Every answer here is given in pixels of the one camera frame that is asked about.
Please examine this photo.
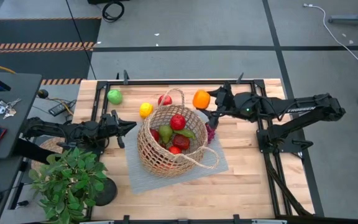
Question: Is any black cable conduit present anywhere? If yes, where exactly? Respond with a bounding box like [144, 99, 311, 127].
[264, 151, 312, 217]

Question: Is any black aluminium table frame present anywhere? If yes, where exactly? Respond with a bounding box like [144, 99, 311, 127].
[87, 73, 315, 224]

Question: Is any thin black floor cable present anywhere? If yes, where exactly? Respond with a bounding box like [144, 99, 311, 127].
[65, 0, 98, 81]

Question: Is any green potted plant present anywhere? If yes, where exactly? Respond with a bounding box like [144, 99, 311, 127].
[28, 146, 108, 224]

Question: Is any green apple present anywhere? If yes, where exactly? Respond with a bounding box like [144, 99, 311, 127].
[106, 89, 124, 105]

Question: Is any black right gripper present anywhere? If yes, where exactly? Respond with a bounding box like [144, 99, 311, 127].
[202, 81, 262, 130]

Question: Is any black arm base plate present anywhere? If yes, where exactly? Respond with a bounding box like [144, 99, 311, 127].
[256, 128, 314, 154]

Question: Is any white floor cable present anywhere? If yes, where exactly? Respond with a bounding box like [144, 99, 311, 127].
[303, 2, 358, 63]

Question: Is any key bunch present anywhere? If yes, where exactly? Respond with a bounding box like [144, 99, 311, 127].
[0, 98, 22, 120]

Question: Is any black power adapter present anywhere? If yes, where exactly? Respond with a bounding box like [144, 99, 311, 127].
[48, 100, 76, 118]

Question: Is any woven rope basket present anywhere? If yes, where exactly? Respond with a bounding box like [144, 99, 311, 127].
[136, 88, 221, 178]

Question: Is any grey metal stand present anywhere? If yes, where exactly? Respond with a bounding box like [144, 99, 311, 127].
[328, 0, 358, 26]

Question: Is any purple grape bunch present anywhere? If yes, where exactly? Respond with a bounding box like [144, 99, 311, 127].
[205, 123, 216, 144]

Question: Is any black plant pot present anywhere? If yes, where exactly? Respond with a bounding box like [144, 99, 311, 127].
[93, 177, 119, 207]

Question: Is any green pear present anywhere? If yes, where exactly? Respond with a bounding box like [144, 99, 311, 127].
[158, 124, 174, 144]

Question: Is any large dark red apple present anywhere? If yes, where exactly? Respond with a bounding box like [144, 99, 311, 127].
[172, 134, 191, 151]

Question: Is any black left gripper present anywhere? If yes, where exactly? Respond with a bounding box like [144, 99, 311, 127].
[99, 109, 137, 149]

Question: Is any orange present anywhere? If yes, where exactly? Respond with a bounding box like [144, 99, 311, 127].
[192, 89, 211, 110]

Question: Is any black hazard-striped floor mat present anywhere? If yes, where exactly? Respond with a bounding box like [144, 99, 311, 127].
[0, 17, 103, 86]

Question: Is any grey woven placemat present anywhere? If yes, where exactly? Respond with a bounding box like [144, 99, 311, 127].
[122, 108, 230, 194]

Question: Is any yellow bell pepper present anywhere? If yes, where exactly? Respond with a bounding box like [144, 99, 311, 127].
[139, 102, 154, 119]

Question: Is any grey desk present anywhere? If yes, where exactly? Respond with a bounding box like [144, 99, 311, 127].
[0, 72, 43, 224]

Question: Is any red round tomato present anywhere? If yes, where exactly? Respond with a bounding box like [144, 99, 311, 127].
[170, 114, 187, 131]

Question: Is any round woven mat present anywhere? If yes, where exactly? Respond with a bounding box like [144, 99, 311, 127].
[30, 136, 67, 175]

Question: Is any coiled black cable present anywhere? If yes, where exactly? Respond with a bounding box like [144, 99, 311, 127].
[101, 1, 126, 23]

